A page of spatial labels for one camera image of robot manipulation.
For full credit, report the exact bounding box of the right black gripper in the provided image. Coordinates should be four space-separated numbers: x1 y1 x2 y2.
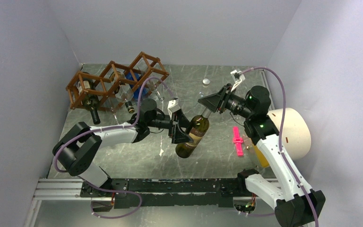
198 83 253 119

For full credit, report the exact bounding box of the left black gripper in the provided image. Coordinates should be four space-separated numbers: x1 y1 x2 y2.
147 109 194 144

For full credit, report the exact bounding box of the clear bottle with silver cap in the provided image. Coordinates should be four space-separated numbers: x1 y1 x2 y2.
198 78 211 98

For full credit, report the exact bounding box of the olive wine bottle black top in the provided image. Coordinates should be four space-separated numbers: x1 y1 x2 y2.
175 108 212 158

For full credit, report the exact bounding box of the blue square Blue Dash bottle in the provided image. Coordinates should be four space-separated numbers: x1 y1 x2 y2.
123 70 151 102

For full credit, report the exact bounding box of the dark green wine bottle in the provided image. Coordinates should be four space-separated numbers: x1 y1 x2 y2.
76 79 101 124

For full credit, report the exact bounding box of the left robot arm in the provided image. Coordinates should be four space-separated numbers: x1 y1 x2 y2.
52 98 193 197

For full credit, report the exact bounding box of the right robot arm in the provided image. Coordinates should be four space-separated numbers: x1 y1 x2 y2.
198 84 326 227

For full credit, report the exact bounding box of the brown wooden wine rack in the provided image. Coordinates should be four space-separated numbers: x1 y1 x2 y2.
66 52 169 110

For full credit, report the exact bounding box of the pink plastic piece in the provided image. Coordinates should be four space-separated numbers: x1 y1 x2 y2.
233 126 244 157

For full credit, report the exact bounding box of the white cylinder with orange lid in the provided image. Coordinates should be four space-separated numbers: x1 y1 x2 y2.
248 108 311 168

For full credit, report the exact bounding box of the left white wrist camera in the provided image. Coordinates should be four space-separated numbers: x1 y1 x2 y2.
167 98 181 117

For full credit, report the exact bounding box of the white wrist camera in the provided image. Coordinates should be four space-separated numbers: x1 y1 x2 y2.
230 69 245 92
167 98 181 117

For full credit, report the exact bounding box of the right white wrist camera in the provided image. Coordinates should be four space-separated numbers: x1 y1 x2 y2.
230 69 245 92

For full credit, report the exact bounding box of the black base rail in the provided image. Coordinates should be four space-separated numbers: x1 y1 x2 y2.
80 169 257 209

